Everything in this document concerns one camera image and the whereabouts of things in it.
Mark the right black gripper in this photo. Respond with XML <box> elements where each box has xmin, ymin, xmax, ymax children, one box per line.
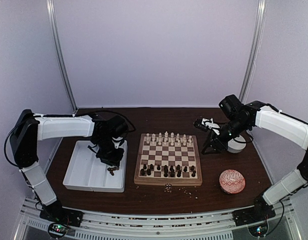
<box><xmin>202</xmin><ymin>117</ymin><xmax>250</xmax><ymax>155</ymax></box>

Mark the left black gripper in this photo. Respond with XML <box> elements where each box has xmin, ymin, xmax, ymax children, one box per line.
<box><xmin>95</xmin><ymin>136</ymin><xmax>124</xmax><ymax>168</ymax></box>

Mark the white plastic divided tray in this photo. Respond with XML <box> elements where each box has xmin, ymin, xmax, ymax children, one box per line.
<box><xmin>63</xmin><ymin>140</ymin><xmax>128</xmax><ymax>193</ymax></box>

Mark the dark chess piece corner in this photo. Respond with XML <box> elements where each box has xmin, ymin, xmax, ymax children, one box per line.
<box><xmin>140</xmin><ymin>168</ymin><xmax>145</xmax><ymax>176</ymax></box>

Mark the wooden chess board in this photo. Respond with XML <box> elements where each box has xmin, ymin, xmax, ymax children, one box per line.
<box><xmin>134</xmin><ymin>133</ymin><xmax>203</xmax><ymax>187</ymax></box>

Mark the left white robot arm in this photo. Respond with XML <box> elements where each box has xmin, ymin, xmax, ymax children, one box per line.
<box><xmin>3</xmin><ymin>109</ymin><xmax>135</xmax><ymax>222</ymax></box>

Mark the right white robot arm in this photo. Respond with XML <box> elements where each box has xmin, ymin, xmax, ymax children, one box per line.
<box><xmin>195</xmin><ymin>94</ymin><xmax>308</xmax><ymax>221</ymax></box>

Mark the dark chess pieces lower pile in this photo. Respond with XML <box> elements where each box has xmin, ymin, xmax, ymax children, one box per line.
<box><xmin>107</xmin><ymin>166</ymin><xmax>119</xmax><ymax>176</ymax></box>

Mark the white chess pieces group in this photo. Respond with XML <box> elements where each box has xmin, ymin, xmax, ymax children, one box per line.
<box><xmin>144</xmin><ymin>131</ymin><xmax>194</xmax><ymax>147</ymax></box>

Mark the white ceramic bowl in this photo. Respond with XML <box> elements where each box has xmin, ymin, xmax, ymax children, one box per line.
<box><xmin>227</xmin><ymin>135</ymin><xmax>247</xmax><ymax>154</ymax></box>

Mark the red patterned bowl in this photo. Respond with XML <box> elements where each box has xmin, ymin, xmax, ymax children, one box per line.
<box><xmin>219</xmin><ymin>169</ymin><xmax>246</xmax><ymax>195</ymax></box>

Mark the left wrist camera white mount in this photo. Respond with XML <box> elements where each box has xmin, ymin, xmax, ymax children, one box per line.
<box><xmin>112</xmin><ymin>136</ymin><xmax>125</xmax><ymax>149</ymax></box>

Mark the right wrist camera with cable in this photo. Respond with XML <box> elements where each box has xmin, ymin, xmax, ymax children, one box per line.
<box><xmin>194</xmin><ymin>118</ymin><xmax>220</xmax><ymax>132</ymax></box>

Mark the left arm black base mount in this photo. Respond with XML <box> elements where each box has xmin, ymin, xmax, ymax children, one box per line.
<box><xmin>39</xmin><ymin>208</ymin><xmax>83</xmax><ymax>227</ymax></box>

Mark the aluminium front rail frame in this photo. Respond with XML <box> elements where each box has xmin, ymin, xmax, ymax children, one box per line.
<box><xmin>12</xmin><ymin>198</ymin><xmax>302</xmax><ymax>240</ymax></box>

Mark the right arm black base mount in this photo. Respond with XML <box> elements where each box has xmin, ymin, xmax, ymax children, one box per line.
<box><xmin>232</xmin><ymin>207</ymin><xmax>276</xmax><ymax>227</ymax></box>

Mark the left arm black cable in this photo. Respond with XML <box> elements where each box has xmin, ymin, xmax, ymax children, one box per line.
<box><xmin>3</xmin><ymin>122</ymin><xmax>32</xmax><ymax>168</ymax></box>

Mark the right aluminium corner post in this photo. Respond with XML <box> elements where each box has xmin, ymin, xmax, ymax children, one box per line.
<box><xmin>239</xmin><ymin>0</ymin><xmax>267</xmax><ymax>103</ymax></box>

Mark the aluminium corner post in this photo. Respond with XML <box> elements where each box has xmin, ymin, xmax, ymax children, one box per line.
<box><xmin>239</xmin><ymin>0</ymin><xmax>267</xmax><ymax>103</ymax></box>
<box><xmin>46</xmin><ymin>0</ymin><xmax>78</xmax><ymax>113</ymax></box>

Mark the left aluminium corner post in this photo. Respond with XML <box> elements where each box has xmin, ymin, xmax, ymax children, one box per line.
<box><xmin>46</xmin><ymin>0</ymin><xmax>78</xmax><ymax>113</ymax></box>

